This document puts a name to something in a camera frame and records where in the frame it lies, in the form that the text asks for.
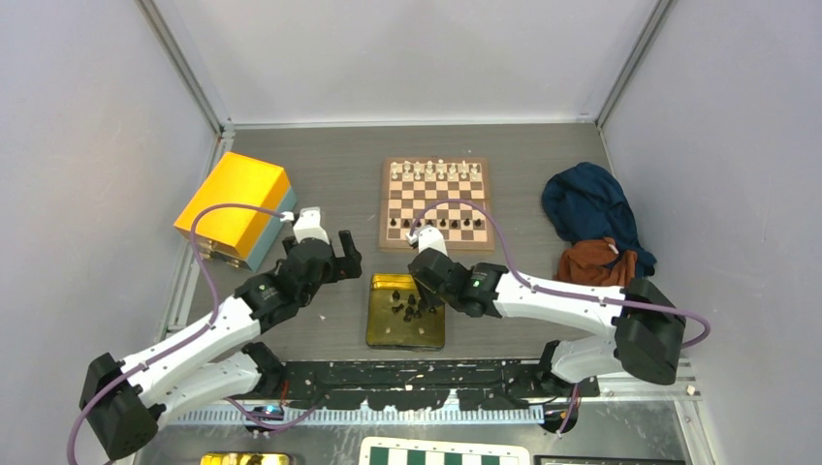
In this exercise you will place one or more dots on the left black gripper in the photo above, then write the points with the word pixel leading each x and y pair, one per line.
pixel 346 267

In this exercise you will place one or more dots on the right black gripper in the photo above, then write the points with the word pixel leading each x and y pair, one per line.
pixel 429 300

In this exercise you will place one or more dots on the gold metal tray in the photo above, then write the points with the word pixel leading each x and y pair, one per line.
pixel 398 318

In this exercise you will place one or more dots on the wooden chess board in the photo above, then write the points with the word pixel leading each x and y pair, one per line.
pixel 421 200

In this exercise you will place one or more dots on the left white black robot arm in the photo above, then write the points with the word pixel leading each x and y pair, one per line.
pixel 118 398

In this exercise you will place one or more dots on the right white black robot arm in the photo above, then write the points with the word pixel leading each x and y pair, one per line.
pixel 631 329

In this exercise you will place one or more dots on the green white chess mat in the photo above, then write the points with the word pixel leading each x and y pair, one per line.
pixel 387 451

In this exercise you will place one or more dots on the orange yellow box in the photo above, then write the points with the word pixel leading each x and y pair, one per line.
pixel 229 212

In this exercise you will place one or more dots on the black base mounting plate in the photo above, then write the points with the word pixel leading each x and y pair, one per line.
pixel 411 385

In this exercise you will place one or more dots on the rust orange cloth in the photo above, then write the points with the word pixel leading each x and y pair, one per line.
pixel 597 262

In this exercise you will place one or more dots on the dark blue cloth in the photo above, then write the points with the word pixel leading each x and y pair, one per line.
pixel 586 202

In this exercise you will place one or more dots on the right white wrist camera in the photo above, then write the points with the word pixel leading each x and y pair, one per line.
pixel 427 238

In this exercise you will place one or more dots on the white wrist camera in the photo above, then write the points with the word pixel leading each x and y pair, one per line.
pixel 306 224
pixel 427 238

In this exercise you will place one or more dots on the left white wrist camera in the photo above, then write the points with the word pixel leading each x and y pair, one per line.
pixel 306 224

